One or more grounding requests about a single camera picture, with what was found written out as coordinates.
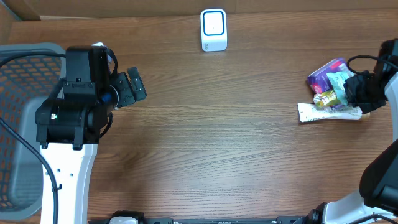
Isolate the teal snack packet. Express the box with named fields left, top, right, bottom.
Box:
left=326, top=63, right=354, bottom=105

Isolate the green juice pouch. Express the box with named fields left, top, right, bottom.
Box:
left=313, top=90, right=341, bottom=108

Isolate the red purple snack packet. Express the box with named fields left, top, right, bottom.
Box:
left=307, top=58, right=346, bottom=108

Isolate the white tube with gold cap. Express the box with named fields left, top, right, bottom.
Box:
left=297, top=103, right=370, bottom=123

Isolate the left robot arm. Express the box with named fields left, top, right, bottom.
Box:
left=35, top=45, right=147, bottom=223

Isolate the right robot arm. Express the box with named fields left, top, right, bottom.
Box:
left=296, top=39, right=397, bottom=223

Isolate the white barcode scanner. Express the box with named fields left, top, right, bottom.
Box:
left=200, top=8, right=228, bottom=52

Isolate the grey plastic basket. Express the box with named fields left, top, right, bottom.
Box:
left=0, top=42, right=68, bottom=222

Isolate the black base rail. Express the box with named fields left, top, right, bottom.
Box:
left=88, top=210, right=303, bottom=224

